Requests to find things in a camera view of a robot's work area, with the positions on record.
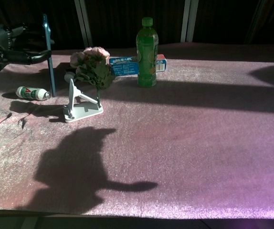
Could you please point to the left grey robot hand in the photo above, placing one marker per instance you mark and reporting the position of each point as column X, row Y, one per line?
column 15, row 56

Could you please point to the black smartphone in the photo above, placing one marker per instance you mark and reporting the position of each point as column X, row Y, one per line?
column 49, row 71

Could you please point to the white folding phone stand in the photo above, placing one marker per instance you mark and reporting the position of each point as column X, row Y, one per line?
column 84, row 112

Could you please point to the small white milk bottle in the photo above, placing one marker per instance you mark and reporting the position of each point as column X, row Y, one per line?
column 30, row 92

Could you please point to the dark brown curtain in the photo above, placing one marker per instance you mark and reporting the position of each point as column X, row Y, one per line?
column 65, row 21
column 235, row 19
column 118, row 21

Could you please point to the pink artificial flower bouquet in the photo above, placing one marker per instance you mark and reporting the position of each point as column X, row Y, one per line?
column 94, row 70

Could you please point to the blue cookie package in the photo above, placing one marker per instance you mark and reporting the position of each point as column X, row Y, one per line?
column 123, row 67

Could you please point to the green drink bottle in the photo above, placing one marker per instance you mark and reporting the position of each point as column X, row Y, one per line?
column 147, row 59

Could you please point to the pink tablecloth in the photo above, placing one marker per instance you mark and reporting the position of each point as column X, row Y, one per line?
column 175, row 143

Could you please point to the grey window frame post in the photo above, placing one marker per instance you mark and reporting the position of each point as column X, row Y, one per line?
column 189, row 19
column 84, row 21

